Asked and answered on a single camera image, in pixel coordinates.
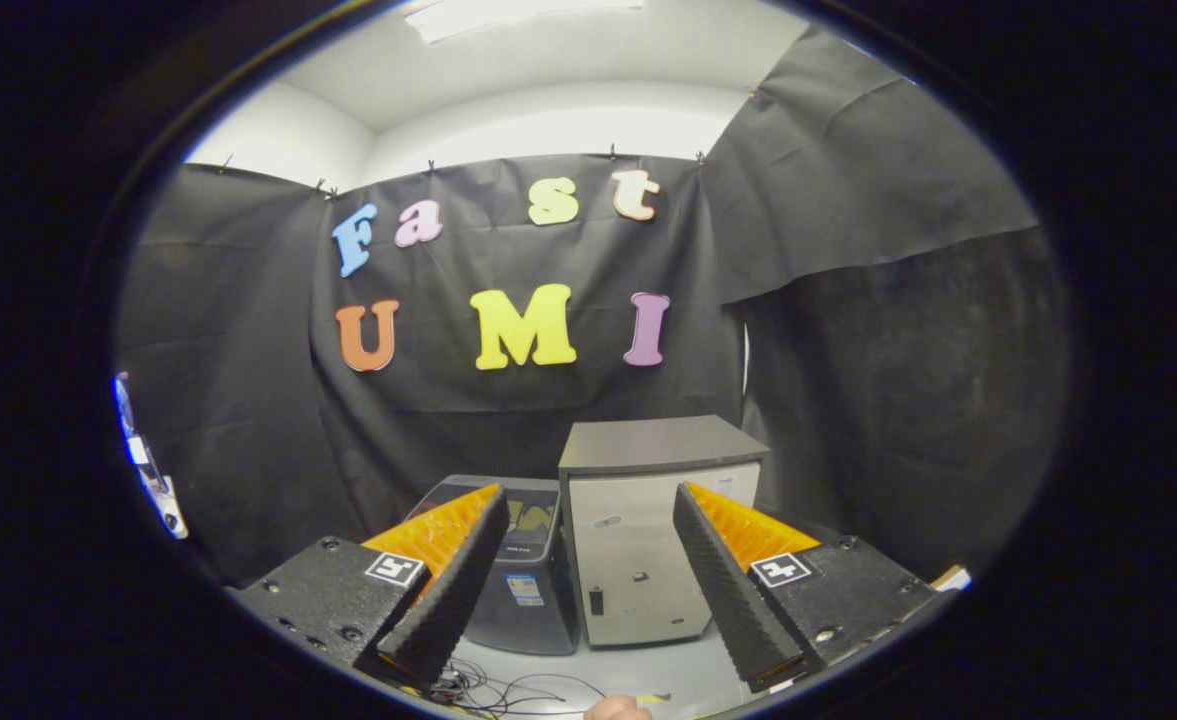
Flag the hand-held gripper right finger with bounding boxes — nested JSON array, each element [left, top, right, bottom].
[[672, 481, 949, 693]]

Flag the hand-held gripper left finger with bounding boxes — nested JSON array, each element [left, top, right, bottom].
[[228, 484, 511, 689]]

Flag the grey washing machine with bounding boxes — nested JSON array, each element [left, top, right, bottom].
[[403, 475, 581, 656]]

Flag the black backdrop cloth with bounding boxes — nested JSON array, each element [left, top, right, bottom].
[[113, 25, 1069, 591]]

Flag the white equipment rack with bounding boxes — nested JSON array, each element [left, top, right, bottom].
[[111, 372, 189, 541]]

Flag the ceiling light panel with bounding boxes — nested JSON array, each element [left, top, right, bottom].
[[403, 0, 644, 43]]

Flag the black cables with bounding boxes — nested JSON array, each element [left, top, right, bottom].
[[423, 660, 609, 716]]

